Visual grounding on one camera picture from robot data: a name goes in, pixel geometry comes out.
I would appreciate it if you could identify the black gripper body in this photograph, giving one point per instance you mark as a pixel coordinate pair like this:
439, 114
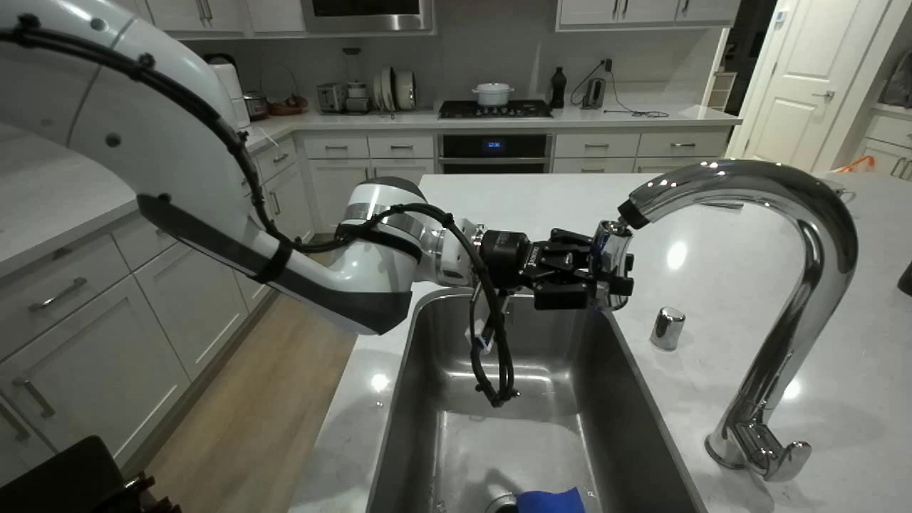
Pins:
556, 270

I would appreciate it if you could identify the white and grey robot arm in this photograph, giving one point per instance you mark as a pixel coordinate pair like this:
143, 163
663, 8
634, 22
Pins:
106, 84

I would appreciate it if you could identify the small chrome soap dispenser cap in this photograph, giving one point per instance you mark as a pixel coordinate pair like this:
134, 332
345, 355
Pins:
667, 328

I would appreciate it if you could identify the stainless steel sink basin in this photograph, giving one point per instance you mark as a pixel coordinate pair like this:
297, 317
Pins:
582, 419

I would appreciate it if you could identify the black built-in oven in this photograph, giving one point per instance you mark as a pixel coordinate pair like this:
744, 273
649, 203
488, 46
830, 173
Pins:
493, 151

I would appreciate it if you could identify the white pot on stove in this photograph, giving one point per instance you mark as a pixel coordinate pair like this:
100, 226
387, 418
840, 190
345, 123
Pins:
493, 92

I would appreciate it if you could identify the blue sponge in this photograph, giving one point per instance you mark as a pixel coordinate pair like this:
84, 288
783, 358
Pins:
550, 503

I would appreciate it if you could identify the white panel door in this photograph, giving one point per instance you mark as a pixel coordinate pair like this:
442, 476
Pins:
804, 84

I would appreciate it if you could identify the grey side drawer cabinet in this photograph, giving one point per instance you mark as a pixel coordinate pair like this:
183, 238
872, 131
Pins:
103, 321

